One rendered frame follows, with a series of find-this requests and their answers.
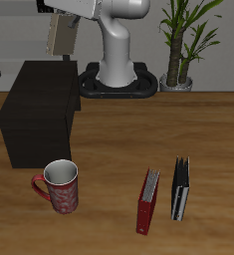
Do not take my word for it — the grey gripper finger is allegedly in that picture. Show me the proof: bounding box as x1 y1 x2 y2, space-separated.
68 15 82 30

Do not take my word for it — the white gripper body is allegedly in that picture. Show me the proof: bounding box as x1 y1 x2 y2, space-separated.
43 0 102 21

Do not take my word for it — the yellow book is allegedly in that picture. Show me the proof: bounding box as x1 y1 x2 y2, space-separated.
45 12 80 57

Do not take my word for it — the green pot plant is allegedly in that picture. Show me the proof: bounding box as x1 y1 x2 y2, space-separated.
157 0 225 94

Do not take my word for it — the flat black base plate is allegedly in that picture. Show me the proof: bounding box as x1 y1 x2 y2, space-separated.
78 61 159 100

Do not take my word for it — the black book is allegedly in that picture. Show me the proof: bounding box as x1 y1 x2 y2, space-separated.
170 155 191 222

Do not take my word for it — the red patterned mug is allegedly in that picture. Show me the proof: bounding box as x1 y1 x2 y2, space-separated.
30 158 80 215

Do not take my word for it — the dark wooden cabinet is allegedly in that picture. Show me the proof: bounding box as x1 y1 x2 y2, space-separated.
0 60 83 169

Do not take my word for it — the red book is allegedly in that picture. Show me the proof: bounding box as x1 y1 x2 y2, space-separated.
135 166 161 237

